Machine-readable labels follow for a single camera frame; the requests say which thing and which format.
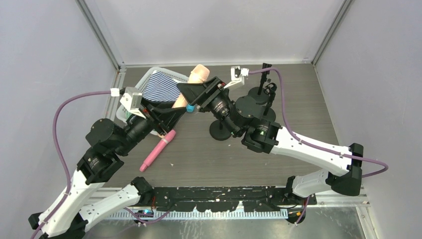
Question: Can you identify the pink microphone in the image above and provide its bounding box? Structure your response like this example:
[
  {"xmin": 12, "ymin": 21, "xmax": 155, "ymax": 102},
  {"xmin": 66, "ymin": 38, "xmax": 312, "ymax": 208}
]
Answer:
[{"xmin": 139, "ymin": 129, "xmax": 176, "ymax": 172}]

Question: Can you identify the beige microphone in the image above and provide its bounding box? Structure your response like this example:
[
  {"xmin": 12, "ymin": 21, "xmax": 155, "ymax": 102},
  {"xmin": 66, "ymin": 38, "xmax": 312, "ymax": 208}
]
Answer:
[{"xmin": 172, "ymin": 64, "xmax": 210, "ymax": 108}]

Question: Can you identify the black microphone stand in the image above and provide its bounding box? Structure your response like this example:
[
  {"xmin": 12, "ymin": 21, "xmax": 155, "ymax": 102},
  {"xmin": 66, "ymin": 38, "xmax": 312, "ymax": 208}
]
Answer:
[
  {"xmin": 209, "ymin": 120, "xmax": 231, "ymax": 141},
  {"xmin": 253, "ymin": 83, "xmax": 277, "ymax": 121},
  {"xmin": 248, "ymin": 71, "xmax": 270, "ymax": 105}
]

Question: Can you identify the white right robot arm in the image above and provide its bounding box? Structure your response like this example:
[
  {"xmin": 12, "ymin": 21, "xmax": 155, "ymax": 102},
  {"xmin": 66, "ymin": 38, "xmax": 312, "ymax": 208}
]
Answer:
[{"xmin": 177, "ymin": 77, "xmax": 362, "ymax": 198}]

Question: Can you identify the black front microphone stand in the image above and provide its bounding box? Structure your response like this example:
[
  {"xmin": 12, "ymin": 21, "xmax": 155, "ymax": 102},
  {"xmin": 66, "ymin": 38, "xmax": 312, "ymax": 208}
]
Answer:
[{"xmin": 253, "ymin": 83, "xmax": 277, "ymax": 121}]

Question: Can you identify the blue microphone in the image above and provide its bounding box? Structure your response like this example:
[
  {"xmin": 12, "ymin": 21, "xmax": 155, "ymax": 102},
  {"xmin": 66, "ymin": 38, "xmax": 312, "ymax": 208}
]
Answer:
[{"xmin": 186, "ymin": 104, "xmax": 195, "ymax": 113}]

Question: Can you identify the blue striped cloth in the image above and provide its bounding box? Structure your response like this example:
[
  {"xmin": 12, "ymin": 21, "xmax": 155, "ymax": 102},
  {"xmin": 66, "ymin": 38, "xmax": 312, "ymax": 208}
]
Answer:
[{"xmin": 142, "ymin": 71, "xmax": 183, "ymax": 102}]

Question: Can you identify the white plastic basket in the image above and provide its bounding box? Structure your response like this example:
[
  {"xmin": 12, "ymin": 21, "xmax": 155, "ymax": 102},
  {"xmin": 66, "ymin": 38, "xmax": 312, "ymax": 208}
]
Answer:
[{"xmin": 112, "ymin": 67, "xmax": 188, "ymax": 135}]

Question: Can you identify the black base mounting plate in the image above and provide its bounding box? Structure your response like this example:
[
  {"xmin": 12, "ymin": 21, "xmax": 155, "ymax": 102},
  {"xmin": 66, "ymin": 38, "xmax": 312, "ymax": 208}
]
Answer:
[{"xmin": 143, "ymin": 186, "xmax": 307, "ymax": 213}]

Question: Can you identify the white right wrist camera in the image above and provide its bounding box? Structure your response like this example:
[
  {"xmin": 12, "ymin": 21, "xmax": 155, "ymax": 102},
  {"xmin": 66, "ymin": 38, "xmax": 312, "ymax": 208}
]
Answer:
[{"xmin": 224, "ymin": 66, "xmax": 249, "ymax": 90}]

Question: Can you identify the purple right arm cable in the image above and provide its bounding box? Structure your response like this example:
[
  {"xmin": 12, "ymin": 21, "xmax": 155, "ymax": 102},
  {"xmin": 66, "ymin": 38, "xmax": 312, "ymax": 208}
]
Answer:
[{"xmin": 248, "ymin": 67, "xmax": 389, "ymax": 179}]

